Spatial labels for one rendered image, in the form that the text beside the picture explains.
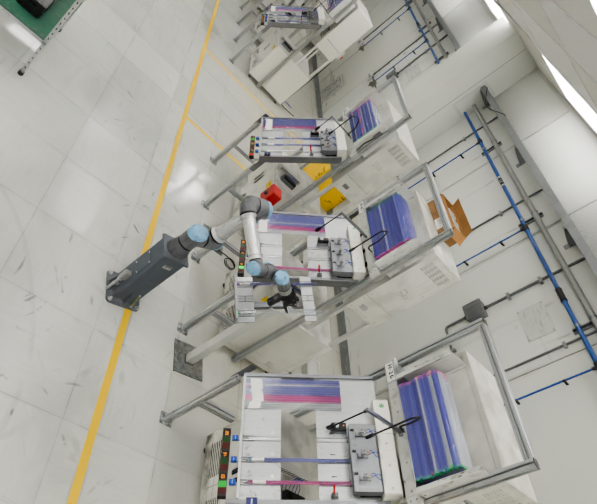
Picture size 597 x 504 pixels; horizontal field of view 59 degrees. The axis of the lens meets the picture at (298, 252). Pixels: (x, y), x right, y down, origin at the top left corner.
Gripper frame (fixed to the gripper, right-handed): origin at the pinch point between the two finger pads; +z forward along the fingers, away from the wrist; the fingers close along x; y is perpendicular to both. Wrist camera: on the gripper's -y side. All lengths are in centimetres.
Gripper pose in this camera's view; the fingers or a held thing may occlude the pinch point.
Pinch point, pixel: (286, 311)
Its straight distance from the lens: 318.3
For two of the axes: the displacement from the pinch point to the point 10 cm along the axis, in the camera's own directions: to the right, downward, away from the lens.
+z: 1.3, 6.5, 7.5
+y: 9.9, -1.7, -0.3
